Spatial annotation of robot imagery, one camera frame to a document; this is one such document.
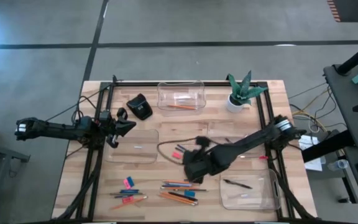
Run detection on black desk beam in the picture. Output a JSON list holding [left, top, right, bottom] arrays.
[[301, 129, 356, 164]]

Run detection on snake plant in white pot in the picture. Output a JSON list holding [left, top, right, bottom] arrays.
[[224, 70, 269, 114]]

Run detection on black handheld device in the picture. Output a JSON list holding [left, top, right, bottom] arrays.
[[126, 93, 154, 121]]

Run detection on small clear plastic bin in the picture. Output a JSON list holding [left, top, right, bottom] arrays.
[[156, 80, 207, 112]]

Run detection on clear plastic bottle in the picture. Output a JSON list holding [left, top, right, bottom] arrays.
[[327, 158, 349, 172]]

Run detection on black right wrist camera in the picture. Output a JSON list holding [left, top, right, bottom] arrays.
[[195, 135, 211, 147]]

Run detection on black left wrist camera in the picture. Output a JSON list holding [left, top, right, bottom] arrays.
[[116, 106, 129, 121]]

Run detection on grey side desk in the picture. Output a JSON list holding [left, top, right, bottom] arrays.
[[323, 60, 358, 150]]

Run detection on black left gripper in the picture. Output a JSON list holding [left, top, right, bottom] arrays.
[[96, 110, 137, 149]]

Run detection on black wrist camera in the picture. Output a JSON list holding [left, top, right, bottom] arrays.
[[195, 135, 211, 147], [116, 106, 129, 121]]

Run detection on black pen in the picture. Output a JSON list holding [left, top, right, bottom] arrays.
[[223, 178, 254, 190], [167, 191, 199, 202]]

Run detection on red striped floor mat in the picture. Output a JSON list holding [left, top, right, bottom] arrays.
[[326, 0, 358, 23]]

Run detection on black metal table frame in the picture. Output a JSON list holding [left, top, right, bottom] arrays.
[[53, 75, 318, 224]]

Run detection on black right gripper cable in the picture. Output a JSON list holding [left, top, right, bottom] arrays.
[[156, 136, 198, 166]]

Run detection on yellow floor cable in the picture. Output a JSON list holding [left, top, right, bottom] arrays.
[[291, 88, 329, 133]]

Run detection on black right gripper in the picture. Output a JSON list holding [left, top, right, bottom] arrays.
[[183, 146, 226, 184]]

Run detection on white papers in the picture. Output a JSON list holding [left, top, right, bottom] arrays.
[[297, 134, 323, 172]]

